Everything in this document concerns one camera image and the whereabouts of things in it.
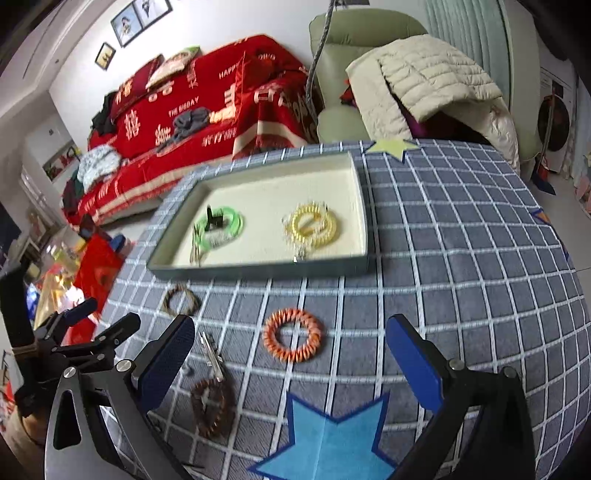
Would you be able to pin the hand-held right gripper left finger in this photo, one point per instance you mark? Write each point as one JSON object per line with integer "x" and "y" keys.
{"x": 168, "y": 357}

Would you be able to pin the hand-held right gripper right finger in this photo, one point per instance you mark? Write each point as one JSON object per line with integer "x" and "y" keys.
{"x": 415, "y": 360}

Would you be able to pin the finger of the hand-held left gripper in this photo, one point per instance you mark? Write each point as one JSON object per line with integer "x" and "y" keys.
{"x": 81, "y": 308}
{"x": 115, "y": 332}

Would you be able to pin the brass keys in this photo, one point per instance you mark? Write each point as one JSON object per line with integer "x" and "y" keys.
{"x": 197, "y": 254}

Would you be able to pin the black hair clip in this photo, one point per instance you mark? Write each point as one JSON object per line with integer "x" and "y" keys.
{"x": 213, "y": 219}

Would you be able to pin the green translucent bangle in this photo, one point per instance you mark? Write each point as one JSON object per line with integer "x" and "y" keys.
{"x": 235, "y": 221}

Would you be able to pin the grey tray with cream lining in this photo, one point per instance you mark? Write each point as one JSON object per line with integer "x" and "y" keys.
{"x": 263, "y": 198}

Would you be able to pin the red gift bag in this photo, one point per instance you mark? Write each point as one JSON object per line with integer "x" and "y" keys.
{"x": 97, "y": 277}

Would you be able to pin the silver keys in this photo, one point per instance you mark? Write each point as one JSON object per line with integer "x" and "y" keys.
{"x": 213, "y": 362}

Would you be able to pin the blue checked tablecloth with stars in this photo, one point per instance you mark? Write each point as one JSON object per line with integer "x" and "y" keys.
{"x": 461, "y": 277}

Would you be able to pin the white and teal clothing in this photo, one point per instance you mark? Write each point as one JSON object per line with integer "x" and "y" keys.
{"x": 97, "y": 161}

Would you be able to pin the red covered sofa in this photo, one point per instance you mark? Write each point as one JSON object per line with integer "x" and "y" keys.
{"x": 147, "y": 175}

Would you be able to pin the black clothing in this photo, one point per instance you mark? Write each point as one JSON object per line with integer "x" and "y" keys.
{"x": 104, "y": 117}

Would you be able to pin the grey clothing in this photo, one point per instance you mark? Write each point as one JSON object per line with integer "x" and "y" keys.
{"x": 189, "y": 122}

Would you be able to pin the blue dustpan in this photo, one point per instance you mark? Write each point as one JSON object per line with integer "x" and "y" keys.
{"x": 545, "y": 184}

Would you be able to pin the red printed pillow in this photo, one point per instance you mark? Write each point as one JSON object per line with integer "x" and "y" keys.
{"x": 134, "y": 92}

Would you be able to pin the white and green pillow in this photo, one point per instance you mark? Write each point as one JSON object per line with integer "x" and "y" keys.
{"x": 173, "y": 64}

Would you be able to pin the white dryer machine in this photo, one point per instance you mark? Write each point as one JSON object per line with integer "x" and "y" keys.
{"x": 554, "y": 120}

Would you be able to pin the cream down jacket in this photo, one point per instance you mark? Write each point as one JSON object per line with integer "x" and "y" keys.
{"x": 438, "y": 69}

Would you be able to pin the red fringed pillow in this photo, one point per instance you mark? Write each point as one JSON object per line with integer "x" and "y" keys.
{"x": 258, "y": 69}

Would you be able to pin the green armchair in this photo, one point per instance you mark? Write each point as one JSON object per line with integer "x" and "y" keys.
{"x": 351, "y": 37}

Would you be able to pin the teal curtain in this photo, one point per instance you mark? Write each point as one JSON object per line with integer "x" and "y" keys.
{"x": 466, "y": 27}

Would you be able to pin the unframed wall picture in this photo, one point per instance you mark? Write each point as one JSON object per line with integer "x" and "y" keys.
{"x": 60, "y": 161}

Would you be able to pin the small black picture frame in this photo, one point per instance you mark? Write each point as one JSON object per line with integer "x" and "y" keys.
{"x": 105, "y": 55}

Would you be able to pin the black portrait picture frame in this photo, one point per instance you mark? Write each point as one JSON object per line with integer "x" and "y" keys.
{"x": 152, "y": 9}
{"x": 125, "y": 25}

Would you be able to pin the gooseneck camera mount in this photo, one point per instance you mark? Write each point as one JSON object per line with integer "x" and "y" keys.
{"x": 318, "y": 55}

